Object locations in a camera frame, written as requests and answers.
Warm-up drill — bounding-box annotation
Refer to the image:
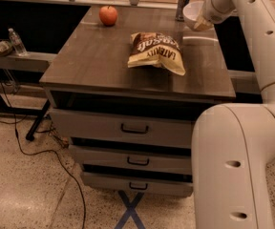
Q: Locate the clear plastic water bottle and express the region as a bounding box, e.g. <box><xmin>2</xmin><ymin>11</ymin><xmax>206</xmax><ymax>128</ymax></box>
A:
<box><xmin>8</xmin><ymin>28</ymin><xmax>28</xmax><ymax>56</ymax></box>

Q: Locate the top grey drawer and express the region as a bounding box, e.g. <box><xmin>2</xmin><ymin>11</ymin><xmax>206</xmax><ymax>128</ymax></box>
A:
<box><xmin>50</xmin><ymin>109</ymin><xmax>193</xmax><ymax>148</ymax></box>

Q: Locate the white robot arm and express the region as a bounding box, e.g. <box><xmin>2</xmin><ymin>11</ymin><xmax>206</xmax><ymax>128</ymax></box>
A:
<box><xmin>191</xmin><ymin>0</ymin><xmax>275</xmax><ymax>229</ymax></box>

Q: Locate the redbull can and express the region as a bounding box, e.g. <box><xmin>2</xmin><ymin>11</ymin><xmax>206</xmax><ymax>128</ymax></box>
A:
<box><xmin>175</xmin><ymin>0</ymin><xmax>190</xmax><ymax>21</ymax></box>

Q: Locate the white ceramic bowl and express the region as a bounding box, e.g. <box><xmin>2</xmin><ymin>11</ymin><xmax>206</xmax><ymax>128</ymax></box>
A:
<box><xmin>183</xmin><ymin>1</ymin><xmax>203</xmax><ymax>31</ymax></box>

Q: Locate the grey side bench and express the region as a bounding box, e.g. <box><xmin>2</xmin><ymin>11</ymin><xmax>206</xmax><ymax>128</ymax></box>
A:
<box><xmin>0</xmin><ymin>52</ymin><xmax>56</xmax><ymax>73</ymax></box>

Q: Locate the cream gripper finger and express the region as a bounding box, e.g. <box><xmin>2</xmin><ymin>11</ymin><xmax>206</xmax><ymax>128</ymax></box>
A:
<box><xmin>193</xmin><ymin>15</ymin><xmax>213</xmax><ymax>31</ymax></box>

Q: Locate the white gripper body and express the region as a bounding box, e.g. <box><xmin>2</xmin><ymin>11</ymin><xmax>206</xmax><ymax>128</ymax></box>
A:
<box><xmin>202</xmin><ymin>0</ymin><xmax>227</xmax><ymax>24</ymax></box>

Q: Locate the black floor cable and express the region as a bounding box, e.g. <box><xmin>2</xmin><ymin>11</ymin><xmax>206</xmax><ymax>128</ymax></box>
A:
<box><xmin>0</xmin><ymin>46</ymin><xmax>87</xmax><ymax>229</ymax></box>

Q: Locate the middle grey drawer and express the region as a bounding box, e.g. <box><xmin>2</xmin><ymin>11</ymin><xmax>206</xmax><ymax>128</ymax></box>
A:
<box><xmin>69</xmin><ymin>145</ymin><xmax>192</xmax><ymax>175</ymax></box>

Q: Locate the small round tray with items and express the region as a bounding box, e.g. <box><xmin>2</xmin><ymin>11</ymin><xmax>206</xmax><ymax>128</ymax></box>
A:
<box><xmin>0</xmin><ymin>40</ymin><xmax>12</xmax><ymax>57</ymax></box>

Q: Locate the bottom grey drawer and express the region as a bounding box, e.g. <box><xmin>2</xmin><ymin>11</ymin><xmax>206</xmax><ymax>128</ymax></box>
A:
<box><xmin>81</xmin><ymin>172</ymin><xmax>193</xmax><ymax>198</ymax></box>

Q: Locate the grey drawer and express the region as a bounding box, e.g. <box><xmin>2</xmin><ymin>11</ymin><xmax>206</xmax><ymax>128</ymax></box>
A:
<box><xmin>69</xmin><ymin>145</ymin><xmax>192</xmax><ymax>175</ymax></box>
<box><xmin>50</xmin><ymin>109</ymin><xmax>193</xmax><ymax>148</ymax></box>
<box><xmin>81</xmin><ymin>172</ymin><xmax>193</xmax><ymax>198</ymax></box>

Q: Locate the grey drawer cabinet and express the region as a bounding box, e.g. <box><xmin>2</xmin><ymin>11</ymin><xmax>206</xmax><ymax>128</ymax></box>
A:
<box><xmin>38</xmin><ymin>5</ymin><xmax>237</xmax><ymax>198</ymax></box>

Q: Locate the red apple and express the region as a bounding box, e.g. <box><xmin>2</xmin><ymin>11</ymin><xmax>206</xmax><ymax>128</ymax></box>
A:
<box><xmin>99</xmin><ymin>6</ymin><xmax>118</xmax><ymax>27</ymax></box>

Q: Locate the brown yellow chip bag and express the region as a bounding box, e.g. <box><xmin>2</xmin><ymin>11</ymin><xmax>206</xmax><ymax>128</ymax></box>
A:
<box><xmin>127</xmin><ymin>32</ymin><xmax>186</xmax><ymax>75</ymax></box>

